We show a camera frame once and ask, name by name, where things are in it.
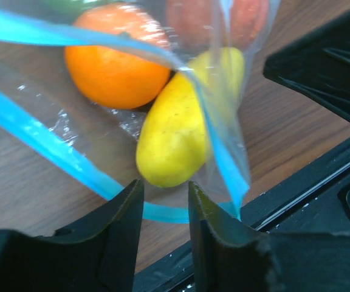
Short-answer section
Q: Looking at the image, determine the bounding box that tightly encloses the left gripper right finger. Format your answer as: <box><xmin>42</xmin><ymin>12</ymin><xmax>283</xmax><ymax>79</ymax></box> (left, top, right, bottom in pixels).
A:
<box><xmin>188</xmin><ymin>182</ymin><xmax>350</xmax><ymax>291</ymax></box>

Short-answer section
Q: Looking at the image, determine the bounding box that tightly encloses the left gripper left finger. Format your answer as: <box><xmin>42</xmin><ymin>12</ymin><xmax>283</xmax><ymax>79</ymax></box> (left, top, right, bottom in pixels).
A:
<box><xmin>0</xmin><ymin>179</ymin><xmax>144</xmax><ymax>291</ymax></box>

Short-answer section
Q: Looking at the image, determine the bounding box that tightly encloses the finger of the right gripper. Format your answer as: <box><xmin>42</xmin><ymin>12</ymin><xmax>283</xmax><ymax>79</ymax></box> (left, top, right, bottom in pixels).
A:
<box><xmin>263</xmin><ymin>10</ymin><xmax>350</xmax><ymax>122</ymax></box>

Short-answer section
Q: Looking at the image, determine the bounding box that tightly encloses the yellow fake mango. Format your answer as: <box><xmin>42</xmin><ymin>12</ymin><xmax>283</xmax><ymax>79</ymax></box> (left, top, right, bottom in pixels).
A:
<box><xmin>136</xmin><ymin>47</ymin><xmax>245</xmax><ymax>188</ymax></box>

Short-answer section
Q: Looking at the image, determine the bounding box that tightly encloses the red fake apple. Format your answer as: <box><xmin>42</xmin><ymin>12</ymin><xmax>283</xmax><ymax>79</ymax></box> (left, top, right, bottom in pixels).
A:
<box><xmin>166</xmin><ymin>0</ymin><xmax>270</xmax><ymax>51</ymax></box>

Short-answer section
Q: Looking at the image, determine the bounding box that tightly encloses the clear zip top bag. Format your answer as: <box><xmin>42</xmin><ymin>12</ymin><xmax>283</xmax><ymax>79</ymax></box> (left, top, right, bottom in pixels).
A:
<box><xmin>0</xmin><ymin>1</ymin><xmax>280</xmax><ymax>223</ymax></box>

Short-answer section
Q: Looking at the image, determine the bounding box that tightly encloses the fake orange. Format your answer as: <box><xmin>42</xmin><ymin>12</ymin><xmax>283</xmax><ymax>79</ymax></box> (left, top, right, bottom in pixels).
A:
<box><xmin>64</xmin><ymin>2</ymin><xmax>171</xmax><ymax>110</ymax></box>

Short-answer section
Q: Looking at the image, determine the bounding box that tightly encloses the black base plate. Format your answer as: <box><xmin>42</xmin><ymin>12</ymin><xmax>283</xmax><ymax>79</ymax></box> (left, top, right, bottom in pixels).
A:
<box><xmin>133</xmin><ymin>138</ymin><xmax>350</xmax><ymax>291</ymax></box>

